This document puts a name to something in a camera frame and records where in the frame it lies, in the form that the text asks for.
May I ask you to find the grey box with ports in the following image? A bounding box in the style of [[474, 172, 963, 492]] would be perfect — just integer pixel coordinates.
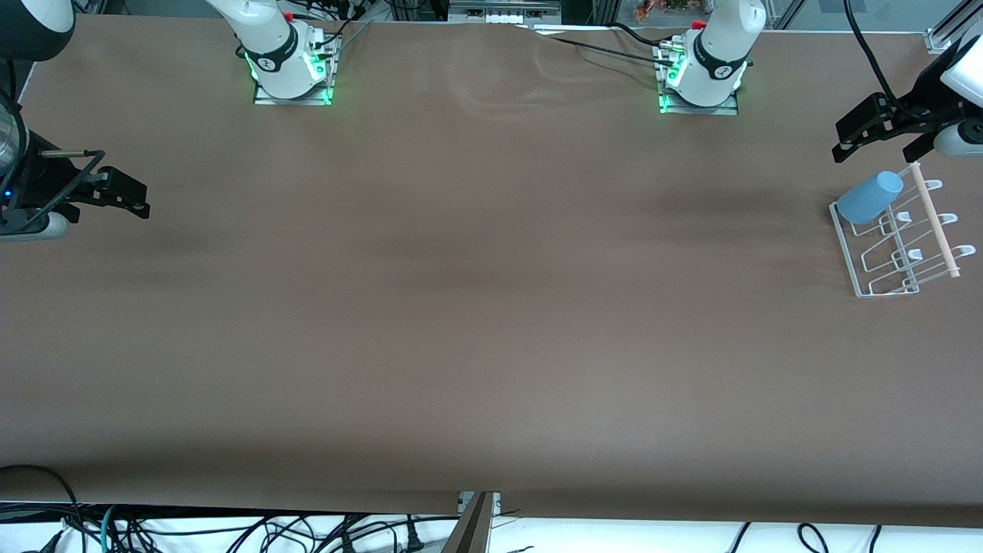
[[449, 0, 561, 24]]

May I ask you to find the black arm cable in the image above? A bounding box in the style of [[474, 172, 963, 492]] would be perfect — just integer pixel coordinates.
[[0, 148, 106, 231], [843, 0, 930, 120]]

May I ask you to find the aluminium table edge post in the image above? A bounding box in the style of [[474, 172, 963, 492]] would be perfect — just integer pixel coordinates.
[[442, 492, 501, 553]]

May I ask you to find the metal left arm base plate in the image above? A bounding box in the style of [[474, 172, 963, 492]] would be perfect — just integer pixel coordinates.
[[653, 40, 742, 116]]

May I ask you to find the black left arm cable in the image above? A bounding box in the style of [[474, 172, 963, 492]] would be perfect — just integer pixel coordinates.
[[843, 0, 930, 120]]

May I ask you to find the brown table cover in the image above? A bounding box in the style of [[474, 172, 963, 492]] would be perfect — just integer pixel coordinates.
[[0, 15, 983, 528]]

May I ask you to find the long black table cable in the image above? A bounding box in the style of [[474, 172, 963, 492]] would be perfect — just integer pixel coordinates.
[[530, 25, 680, 68]]

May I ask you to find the orange red cluttered item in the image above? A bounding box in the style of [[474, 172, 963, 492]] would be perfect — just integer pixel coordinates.
[[634, 0, 692, 22]]

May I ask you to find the blue plastic cup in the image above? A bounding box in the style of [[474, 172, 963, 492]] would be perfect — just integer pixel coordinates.
[[837, 171, 905, 225]]

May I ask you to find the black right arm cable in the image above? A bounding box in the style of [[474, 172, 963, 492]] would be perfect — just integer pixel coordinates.
[[0, 148, 106, 231]]

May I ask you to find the thin black tangled cable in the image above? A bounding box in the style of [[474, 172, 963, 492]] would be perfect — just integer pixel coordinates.
[[115, 516, 262, 553]]

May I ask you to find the black base connector cable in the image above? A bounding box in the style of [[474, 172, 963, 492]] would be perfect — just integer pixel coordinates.
[[303, 0, 373, 51]]

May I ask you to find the thick black looping cable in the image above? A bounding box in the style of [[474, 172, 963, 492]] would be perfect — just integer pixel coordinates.
[[0, 465, 87, 553]]

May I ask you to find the white wire cup rack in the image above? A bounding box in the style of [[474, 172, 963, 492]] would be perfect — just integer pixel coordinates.
[[829, 161, 978, 298]]

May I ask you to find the aluminium frame corner profile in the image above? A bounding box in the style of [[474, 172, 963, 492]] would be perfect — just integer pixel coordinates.
[[925, 0, 983, 53]]

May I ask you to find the short black table cable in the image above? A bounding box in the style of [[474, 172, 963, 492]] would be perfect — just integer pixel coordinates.
[[611, 22, 677, 48]]

